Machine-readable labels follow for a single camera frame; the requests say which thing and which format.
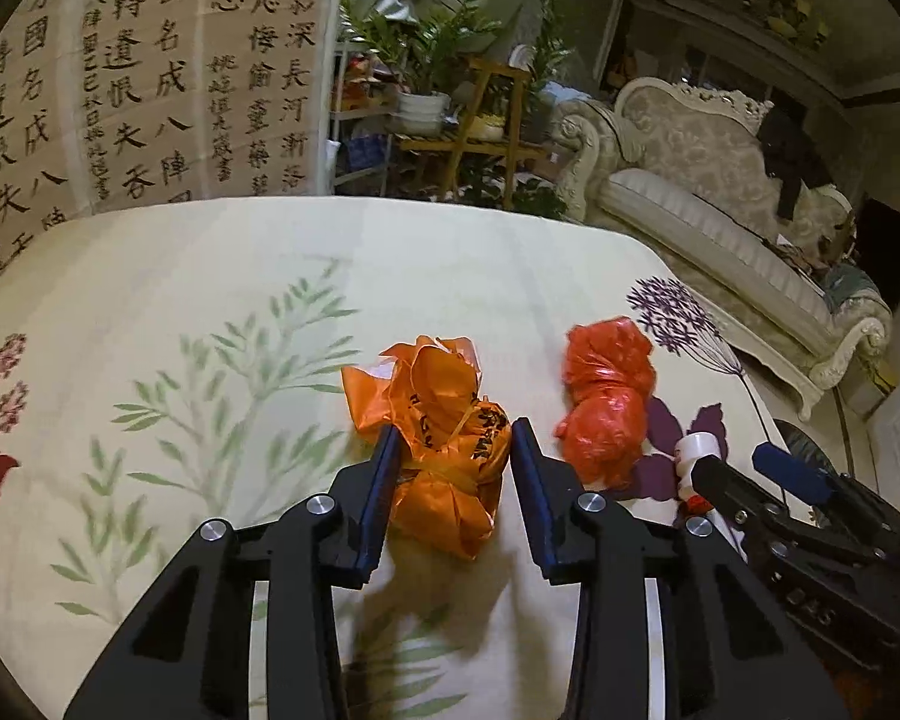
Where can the blue cushion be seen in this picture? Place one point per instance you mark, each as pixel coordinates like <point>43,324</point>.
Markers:
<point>855,289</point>

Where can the tall green plant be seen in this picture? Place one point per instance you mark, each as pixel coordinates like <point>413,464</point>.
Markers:
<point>551,52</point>

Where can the plant in white pot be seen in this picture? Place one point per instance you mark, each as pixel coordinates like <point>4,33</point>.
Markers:
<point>420,112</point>

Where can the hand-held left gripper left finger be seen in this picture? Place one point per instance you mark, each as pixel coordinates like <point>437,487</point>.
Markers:
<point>379,499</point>

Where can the small yellow pot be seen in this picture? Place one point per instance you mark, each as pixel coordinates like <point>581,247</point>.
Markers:
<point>487,127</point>

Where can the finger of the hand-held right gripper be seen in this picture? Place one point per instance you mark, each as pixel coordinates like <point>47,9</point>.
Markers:
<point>735,491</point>
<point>791,465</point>

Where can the ornate cream sofa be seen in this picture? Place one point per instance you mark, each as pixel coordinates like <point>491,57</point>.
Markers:
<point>682,202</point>

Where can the red plastic bag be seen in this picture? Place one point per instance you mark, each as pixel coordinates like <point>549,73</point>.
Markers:
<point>607,390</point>

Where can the white metal rack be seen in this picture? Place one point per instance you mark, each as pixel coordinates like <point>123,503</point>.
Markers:
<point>360,165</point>

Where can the wooden plant stand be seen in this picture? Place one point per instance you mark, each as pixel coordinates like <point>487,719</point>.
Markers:
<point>487,90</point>

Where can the orange plastic bag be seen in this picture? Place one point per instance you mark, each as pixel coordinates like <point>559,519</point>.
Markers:
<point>442,465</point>

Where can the white bottle with red cap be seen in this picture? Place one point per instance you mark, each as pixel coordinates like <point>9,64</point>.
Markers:
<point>699,448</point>

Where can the black cloth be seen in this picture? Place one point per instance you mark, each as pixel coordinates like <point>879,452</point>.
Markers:
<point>787,157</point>

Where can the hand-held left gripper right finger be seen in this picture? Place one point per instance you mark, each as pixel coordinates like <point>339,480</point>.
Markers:
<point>532,499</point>

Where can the low green plant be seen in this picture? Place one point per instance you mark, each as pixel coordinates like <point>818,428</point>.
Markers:
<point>525,199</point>

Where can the bin with black bag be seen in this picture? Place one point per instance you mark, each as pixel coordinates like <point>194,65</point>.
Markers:
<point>806,441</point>

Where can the calligraphy folding screen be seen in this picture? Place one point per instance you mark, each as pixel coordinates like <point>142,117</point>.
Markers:
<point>157,90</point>

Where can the floral tablecloth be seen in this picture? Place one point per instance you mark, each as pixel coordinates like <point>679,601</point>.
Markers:
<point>195,277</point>

